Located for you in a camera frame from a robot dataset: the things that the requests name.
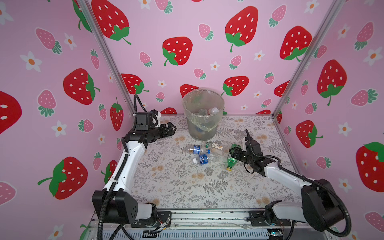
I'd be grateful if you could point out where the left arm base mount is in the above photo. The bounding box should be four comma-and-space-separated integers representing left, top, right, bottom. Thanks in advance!
131, 211, 172, 229

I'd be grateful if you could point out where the clear bottle bird label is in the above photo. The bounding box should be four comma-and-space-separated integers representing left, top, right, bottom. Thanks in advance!
205, 142, 225, 155

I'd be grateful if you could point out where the green bottle yellow cap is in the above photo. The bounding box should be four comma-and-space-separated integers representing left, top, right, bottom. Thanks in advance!
227, 144, 241, 172

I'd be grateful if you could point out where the grey mesh waste bin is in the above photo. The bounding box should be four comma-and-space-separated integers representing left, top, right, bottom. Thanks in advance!
182, 88, 226, 142

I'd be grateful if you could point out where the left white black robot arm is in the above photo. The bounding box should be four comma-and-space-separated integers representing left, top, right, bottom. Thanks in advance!
92, 95, 177, 240

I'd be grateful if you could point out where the clear bottle red cap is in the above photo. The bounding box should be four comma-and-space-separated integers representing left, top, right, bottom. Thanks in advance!
208, 108, 220, 115

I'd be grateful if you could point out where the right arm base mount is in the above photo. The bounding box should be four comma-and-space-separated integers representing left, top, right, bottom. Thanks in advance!
246, 210, 292, 227

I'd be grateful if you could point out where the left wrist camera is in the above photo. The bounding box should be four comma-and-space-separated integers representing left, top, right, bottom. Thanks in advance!
149, 110, 161, 127

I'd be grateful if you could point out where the clear plastic bin liner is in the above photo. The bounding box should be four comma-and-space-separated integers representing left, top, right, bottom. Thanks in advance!
182, 87, 226, 135

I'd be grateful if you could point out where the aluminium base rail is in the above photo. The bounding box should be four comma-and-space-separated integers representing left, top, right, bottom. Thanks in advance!
80, 208, 301, 240

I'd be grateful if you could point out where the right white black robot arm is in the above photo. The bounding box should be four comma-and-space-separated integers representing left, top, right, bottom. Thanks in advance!
229, 134, 352, 238

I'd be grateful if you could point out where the small bottle blue label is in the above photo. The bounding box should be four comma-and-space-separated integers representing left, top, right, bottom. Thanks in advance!
187, 145, 211, 155
193, 154, 220, 165

